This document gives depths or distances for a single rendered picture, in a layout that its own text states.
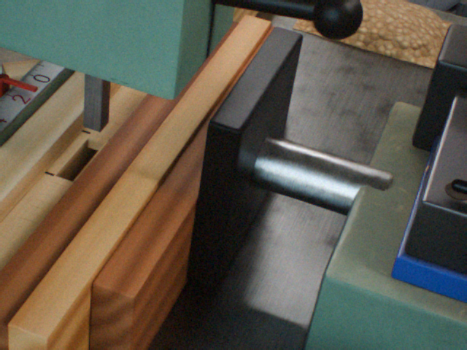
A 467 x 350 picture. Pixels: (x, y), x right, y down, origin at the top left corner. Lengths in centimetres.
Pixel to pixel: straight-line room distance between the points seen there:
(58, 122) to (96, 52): 8
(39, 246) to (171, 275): 6
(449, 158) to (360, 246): 5
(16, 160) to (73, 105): 5
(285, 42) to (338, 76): 17
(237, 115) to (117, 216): 6
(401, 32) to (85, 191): 30
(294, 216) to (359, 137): 9
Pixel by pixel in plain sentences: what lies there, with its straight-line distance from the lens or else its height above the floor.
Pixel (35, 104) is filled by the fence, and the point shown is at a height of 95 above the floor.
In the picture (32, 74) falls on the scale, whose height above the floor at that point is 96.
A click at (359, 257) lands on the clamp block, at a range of 37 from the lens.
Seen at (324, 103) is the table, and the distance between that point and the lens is 56.
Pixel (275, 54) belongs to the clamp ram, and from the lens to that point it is 42.
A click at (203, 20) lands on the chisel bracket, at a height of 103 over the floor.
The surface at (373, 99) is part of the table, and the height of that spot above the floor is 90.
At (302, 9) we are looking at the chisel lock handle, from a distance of 36.
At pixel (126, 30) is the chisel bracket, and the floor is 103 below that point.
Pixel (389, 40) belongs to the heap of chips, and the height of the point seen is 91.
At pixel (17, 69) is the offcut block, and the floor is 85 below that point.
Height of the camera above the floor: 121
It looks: 39 degrees down
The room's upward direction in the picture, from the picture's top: 9 degrees clockwise
